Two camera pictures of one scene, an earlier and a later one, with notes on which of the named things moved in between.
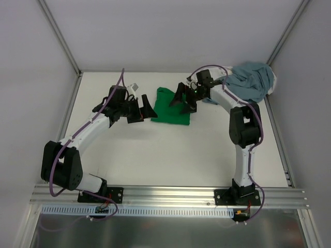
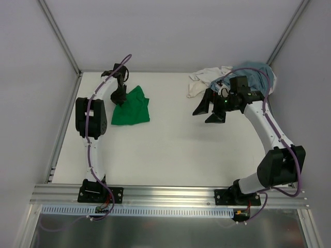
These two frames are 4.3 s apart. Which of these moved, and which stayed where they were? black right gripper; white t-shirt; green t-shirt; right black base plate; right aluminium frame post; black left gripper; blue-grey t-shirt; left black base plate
Moved: green t-shirt; black right gripper; black left gripper
Stayed: right black base plate; blue-grey t-shirt; white t-shirt; left black base plate; right aluminium frame post
